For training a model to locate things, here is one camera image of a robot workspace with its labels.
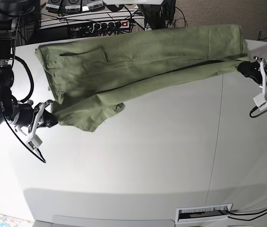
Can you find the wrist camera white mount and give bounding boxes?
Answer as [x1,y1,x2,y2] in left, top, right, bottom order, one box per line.
[253,56,267,111]
[15,100,53,151]

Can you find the green T-shirt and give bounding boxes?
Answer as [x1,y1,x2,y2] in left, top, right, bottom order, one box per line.
[35,25,249,132]

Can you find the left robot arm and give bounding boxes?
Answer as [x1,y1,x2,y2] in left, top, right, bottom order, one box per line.
[237,61,267,85]

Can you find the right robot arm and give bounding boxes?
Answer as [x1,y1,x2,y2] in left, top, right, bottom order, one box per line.
[0,0,58,129]

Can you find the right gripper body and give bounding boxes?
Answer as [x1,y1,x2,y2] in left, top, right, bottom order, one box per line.
[10,104,34,127]

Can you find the devices on back shelf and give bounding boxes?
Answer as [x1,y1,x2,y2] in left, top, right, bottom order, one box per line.
[45,0,105,14]

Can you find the white table leg frame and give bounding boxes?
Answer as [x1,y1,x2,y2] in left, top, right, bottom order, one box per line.
[132,5,152,31]

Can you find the black cables at grommet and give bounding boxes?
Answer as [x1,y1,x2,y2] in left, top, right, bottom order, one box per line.
[226,201,267,222]

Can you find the black power strip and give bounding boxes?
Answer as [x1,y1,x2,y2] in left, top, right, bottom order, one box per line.
[89,20,130,30]

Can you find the table cable grommet slot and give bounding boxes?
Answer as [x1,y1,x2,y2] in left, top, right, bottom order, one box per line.
[175,203,233,224]

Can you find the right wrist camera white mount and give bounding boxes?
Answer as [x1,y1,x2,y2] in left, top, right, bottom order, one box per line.
[15,100,53,151]

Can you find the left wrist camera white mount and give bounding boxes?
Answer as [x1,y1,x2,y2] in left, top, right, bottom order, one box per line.
[253,56,267,111]

